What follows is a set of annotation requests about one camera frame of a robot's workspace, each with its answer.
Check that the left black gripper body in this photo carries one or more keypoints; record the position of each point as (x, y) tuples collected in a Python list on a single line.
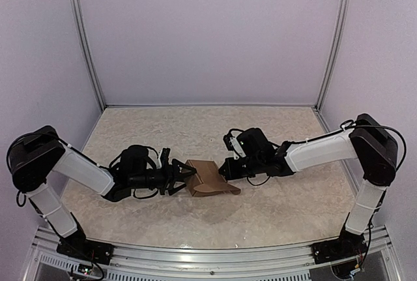
[(152, 180)]

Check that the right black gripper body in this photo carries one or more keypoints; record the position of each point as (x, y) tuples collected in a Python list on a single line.
[(253, 167)]

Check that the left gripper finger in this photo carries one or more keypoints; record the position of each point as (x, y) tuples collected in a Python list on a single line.
[(170, 189), (181, 171)]

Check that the brown cardboard box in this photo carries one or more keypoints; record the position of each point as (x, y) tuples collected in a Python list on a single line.
[(207, 181)]

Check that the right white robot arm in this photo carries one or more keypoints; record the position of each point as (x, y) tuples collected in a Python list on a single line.
[(374, 146)]

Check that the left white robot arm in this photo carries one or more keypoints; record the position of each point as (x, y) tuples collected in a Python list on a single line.
[(33, 157)]

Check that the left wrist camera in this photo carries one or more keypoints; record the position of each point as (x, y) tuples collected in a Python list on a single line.
[(163, 158)]

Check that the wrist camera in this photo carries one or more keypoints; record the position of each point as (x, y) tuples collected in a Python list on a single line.
[(232, 144), (163, 158)]

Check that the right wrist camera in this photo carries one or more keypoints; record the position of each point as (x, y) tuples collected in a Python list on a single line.
[(232, 144)]

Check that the back aluminium floor rail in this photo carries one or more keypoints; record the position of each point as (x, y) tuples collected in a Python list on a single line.
[(210, 105)]

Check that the front aluminium frame rail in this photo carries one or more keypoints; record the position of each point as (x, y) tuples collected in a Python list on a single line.
[(285, 262)]

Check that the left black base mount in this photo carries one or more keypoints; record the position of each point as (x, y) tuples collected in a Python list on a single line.
[(77, 245)]

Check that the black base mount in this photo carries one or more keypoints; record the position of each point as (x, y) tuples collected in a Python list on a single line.
[(344, 246), (77, 245)]

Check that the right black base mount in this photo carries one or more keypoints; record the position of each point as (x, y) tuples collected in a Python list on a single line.
[(344, 246)]

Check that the left aluminium corner post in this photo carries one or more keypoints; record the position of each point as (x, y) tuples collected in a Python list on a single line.
[(86, 53)]

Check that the aluminium corner post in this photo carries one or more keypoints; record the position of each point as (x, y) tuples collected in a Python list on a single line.
[(333, 55), (86, 53)]

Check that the right aluminium corner post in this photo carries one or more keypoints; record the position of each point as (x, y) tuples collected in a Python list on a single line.
[(333, 55)]

